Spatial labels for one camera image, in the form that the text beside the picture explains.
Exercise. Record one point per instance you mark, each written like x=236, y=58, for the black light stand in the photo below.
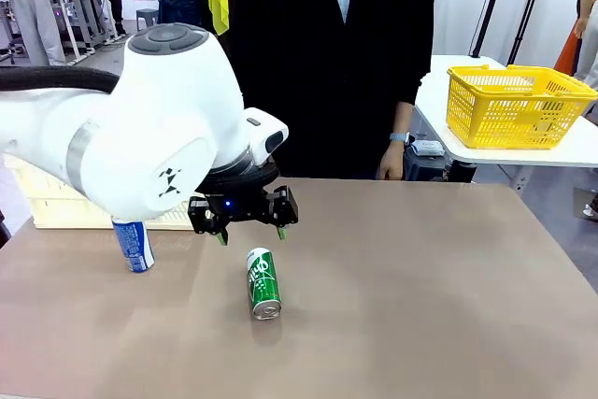
x=490, y=2

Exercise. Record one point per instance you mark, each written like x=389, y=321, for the person in black cardigan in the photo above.
x=327, y=67

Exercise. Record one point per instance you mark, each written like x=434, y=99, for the grey plastic stool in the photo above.
x=147, y=18

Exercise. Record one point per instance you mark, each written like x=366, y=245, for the cream plastic crate brown rim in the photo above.
x=51, y=205

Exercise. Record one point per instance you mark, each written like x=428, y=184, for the white side table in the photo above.
x=467, y=151

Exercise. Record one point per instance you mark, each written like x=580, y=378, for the yellow plastic shopping basket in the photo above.
x=514, y=109

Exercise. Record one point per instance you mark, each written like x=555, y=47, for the blue Pocari drink can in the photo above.
x=135, y=249

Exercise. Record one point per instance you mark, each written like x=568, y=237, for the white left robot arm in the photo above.
x=140, y=128

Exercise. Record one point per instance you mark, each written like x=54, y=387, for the grey metal workbench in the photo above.
x=81, y=11

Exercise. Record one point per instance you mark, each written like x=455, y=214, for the pack of wet tissues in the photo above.
x=427, y=148

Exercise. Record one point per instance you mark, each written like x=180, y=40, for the bystander in grey trousers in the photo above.
x=35, y=11

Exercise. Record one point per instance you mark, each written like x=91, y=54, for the person's left hand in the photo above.
x=390, y=166

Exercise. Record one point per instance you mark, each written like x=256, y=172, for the light blue wristwatch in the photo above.
x=401, y=137

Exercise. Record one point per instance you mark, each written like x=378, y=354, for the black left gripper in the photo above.
x=238, y=207

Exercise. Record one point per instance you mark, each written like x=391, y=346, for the bystander in dark top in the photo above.
x=589, y=6

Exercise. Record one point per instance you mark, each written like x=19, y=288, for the green soda drink can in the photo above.
x=264, y=282

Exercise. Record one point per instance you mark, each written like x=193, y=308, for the person's left forearm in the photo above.
x=404, y=118

